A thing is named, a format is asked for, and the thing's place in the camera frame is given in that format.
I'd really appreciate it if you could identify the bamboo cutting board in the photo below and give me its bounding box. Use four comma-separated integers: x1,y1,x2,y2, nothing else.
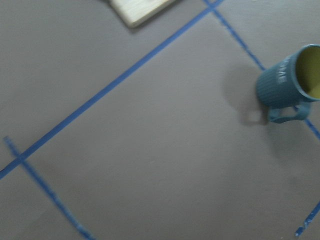
108,0,175,28

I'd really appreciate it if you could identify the blue-green mug yellow inside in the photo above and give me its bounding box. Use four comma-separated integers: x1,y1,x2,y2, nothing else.
256,44,320,124

